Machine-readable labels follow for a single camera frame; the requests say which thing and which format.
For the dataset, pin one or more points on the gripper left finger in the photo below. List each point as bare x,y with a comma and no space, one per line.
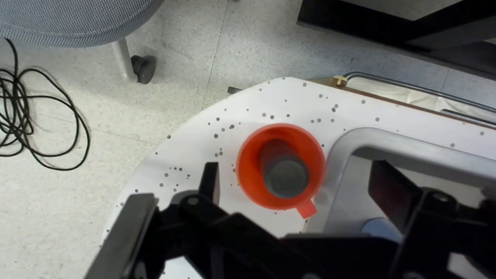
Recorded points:
193,224

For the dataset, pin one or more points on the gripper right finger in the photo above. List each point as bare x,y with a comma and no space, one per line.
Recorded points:
434,217

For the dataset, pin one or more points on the red plastic cup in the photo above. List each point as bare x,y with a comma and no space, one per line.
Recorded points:
248,170

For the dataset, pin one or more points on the grey toy sink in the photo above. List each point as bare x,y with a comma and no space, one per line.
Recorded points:
341,162

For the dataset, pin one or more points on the grey cylinder object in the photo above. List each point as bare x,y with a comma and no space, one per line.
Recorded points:
286,176

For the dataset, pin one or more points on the silver metal rod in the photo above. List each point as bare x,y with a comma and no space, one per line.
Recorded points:
418,88

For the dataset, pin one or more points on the black table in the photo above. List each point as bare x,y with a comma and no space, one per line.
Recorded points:
387,23

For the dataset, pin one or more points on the grey office chair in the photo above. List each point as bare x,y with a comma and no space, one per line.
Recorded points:
69,23

